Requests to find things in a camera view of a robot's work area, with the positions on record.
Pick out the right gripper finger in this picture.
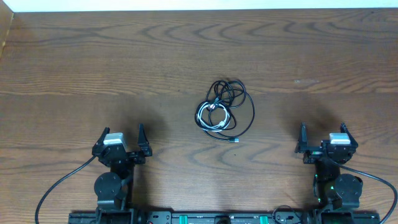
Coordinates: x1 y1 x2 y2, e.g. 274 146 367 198
295 123 308 153
340 123 358 147

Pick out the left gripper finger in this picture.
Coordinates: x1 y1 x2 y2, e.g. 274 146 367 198
137 123 152 157
96 127 110 146

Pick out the long black USB cable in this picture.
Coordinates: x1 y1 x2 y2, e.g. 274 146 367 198
195 79 256 144

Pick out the white USB cable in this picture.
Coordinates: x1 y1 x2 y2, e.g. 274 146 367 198
197 101 231 130

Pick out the short black cable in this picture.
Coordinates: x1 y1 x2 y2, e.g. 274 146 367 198
205 80 247 109

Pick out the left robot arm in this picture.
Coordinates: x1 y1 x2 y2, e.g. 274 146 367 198
92 124 152 223

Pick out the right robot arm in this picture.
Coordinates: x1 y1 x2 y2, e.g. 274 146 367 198
295 123 363 223

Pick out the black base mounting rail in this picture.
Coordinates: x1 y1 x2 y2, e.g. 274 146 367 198
68 209 380 224

